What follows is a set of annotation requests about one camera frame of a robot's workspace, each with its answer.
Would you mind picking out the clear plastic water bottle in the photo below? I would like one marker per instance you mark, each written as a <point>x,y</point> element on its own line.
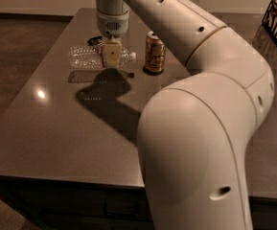
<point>92,57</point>

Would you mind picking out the dark cabinet drawer handle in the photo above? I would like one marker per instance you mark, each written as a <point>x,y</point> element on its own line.
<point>120,209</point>

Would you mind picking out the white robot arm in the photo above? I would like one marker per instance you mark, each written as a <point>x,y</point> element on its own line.
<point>193,134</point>

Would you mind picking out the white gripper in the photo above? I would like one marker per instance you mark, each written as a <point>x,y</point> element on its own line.
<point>113,25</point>

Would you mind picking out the gold soda can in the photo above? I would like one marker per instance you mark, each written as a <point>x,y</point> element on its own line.
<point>155,54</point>

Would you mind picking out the black rxbar chocolate wrapper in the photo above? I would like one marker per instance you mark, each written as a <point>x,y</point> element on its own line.
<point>97,40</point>

